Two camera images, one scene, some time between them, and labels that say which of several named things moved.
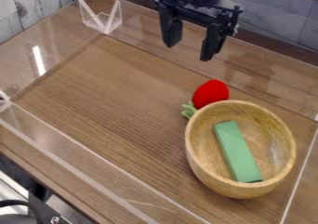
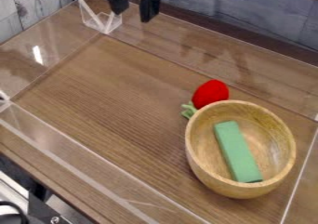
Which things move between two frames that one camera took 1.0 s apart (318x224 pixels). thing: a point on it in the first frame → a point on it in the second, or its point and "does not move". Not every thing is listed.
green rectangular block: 242,166 does not move
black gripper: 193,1 → 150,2
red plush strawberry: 209,92 does not move
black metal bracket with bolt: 42,213 does not move
